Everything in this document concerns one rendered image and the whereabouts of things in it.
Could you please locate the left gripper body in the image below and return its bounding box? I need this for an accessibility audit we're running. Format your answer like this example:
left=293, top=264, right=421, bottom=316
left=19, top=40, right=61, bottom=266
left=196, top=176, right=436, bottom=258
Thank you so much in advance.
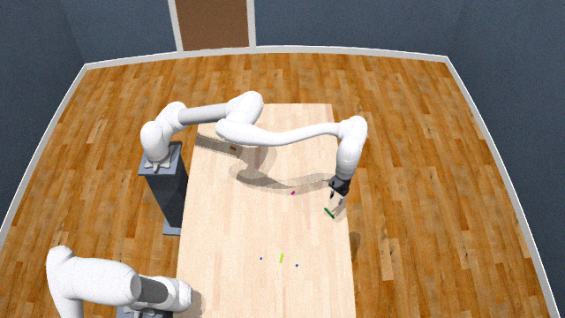
left=328, top=167, right=354, bottom=196

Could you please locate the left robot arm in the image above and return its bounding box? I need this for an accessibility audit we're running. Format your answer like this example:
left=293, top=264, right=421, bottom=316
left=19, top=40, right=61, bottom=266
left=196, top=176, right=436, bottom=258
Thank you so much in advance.
left=140, top=91, right=367, bottom=173

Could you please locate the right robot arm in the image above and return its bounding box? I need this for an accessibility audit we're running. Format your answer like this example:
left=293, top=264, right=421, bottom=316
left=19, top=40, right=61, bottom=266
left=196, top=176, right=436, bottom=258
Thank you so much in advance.
left=46, top=246, right=193, bottom=318

